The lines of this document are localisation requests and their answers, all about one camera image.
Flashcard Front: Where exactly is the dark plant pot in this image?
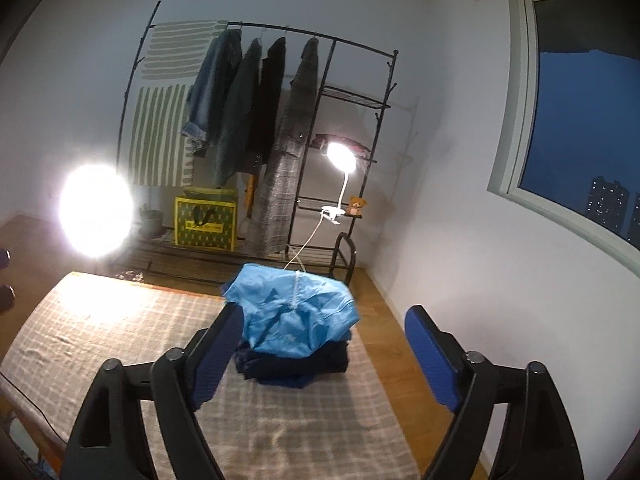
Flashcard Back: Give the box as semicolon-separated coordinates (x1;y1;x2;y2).
136;204;164;239

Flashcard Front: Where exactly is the grey plaid coat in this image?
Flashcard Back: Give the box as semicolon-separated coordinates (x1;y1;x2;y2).
243;37;321;257

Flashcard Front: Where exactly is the black metal clothes rack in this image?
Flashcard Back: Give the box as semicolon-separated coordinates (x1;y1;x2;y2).
117;0;401;287

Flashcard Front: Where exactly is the dark green jacket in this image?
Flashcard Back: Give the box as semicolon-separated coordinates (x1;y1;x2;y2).
212;37;263;188

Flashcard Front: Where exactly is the white framed window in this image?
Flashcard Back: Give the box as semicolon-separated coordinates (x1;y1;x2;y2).
487;0;640;251

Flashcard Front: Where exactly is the bright ring light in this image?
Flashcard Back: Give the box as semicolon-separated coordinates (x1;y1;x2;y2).
57;162;136;261

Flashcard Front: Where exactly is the blue garment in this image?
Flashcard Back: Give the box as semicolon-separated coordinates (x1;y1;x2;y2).
220;262;362;360

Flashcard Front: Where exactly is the navy folded garment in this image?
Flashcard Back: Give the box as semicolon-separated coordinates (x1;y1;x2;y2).
234;332;351;390

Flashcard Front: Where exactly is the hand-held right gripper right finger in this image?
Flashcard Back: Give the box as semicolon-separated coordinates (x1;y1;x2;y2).
404;305;586;480

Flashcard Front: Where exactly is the white clip lamp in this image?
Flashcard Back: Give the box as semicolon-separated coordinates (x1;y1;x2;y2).
320;141;359;225

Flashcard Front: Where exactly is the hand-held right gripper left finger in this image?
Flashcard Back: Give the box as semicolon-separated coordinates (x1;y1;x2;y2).
60;301;246;480

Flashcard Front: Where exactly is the beige plaid blanket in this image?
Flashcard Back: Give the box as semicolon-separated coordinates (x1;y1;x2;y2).
0;272;421;480

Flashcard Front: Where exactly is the black jacket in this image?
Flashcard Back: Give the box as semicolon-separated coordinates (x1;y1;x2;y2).
247;36;288;176

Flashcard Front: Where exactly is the yellow green patterned bag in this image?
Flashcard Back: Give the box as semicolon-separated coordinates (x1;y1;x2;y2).
173;186;238;252

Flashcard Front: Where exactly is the green striped wall tapestry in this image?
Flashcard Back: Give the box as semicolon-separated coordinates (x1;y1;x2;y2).
127;20;228;188

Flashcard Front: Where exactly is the white lamp cable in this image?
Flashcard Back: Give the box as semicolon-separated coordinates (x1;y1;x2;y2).
284;212;326;274

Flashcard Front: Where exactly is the blue denim jacket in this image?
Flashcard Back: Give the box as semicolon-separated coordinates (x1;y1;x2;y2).
181;29;244;155

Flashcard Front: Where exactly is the red cloth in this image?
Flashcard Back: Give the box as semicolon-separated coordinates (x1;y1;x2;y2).
307;132;372;159

